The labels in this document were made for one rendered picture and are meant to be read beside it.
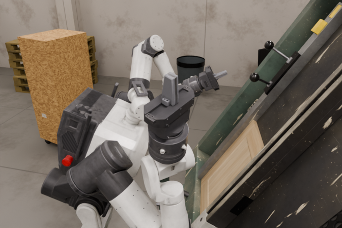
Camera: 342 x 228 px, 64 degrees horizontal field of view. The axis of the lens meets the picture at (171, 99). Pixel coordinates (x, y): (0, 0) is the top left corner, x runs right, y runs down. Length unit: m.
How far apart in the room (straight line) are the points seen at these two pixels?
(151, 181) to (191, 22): 4.23
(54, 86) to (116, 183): 2.21
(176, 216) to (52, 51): 2.33
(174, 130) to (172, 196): 0.21
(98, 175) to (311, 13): 1.10
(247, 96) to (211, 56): 3.42
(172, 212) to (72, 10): 4.71
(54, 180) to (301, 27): 1.24
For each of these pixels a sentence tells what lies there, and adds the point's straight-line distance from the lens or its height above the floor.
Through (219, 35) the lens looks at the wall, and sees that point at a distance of 4.75.
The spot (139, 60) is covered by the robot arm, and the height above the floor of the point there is 1.47.
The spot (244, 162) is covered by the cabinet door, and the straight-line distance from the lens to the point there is 1.13.
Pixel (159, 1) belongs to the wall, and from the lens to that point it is 4.85.
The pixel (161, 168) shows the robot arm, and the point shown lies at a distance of 0.64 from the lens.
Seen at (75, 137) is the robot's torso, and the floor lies 1.32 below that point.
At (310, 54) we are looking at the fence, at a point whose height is 1.53.
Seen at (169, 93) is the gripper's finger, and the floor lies 1.61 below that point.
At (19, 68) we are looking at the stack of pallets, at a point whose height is 0.41.
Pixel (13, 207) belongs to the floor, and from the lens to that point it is 2.85.
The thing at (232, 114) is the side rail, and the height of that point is 1.14.
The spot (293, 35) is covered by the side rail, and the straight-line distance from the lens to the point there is 1.40.
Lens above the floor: 1.81
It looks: 25 degrees down
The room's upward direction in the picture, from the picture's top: straight up
